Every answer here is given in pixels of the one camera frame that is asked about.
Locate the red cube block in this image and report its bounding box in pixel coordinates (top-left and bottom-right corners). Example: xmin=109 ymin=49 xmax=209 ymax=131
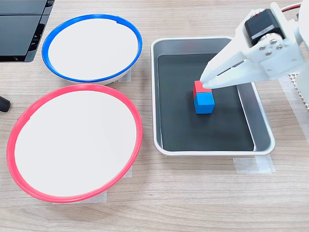
xmin=192 ymin=80 xmax=212 ymax=99

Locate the blue cube block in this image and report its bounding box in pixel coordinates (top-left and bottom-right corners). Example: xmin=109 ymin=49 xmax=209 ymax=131
xmin=194 ymin=92 xmax=215 ymax=115

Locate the silver metal tray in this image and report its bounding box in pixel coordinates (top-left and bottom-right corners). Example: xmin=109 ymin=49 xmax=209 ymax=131
xmin=150 ymin=36 xmax=276 ymax=157

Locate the black tray liner mat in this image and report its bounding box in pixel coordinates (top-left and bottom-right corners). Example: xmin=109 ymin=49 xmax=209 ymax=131
xmin=156 ymin=53 xmax=255 ymax=152

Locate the white mesh mat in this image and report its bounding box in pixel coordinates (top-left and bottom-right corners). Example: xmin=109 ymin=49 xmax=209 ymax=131
xmin=288 ymin=71 xmax=309 ymax=113

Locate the white dish blue rim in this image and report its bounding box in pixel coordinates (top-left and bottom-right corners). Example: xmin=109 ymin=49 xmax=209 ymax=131
xmin=41 ymin=14 xmax=143 ymax=85

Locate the white dish red rim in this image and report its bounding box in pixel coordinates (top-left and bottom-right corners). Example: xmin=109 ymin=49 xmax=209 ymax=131
xmin=6 ymin=84 xmax=143 ymax=203

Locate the black flat device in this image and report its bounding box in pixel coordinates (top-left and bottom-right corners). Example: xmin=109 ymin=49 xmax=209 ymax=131
xmin=0 ymin=0 xmax=56 ymax=63

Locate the black rounded object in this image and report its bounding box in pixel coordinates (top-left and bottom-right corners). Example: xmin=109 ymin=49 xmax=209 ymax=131
xmin=0 ymin=95 xmax=12 ymax=113

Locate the red cable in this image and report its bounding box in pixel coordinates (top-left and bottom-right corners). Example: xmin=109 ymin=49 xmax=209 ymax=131
xmin=281 ymin=2 xmax=303 ymax=13

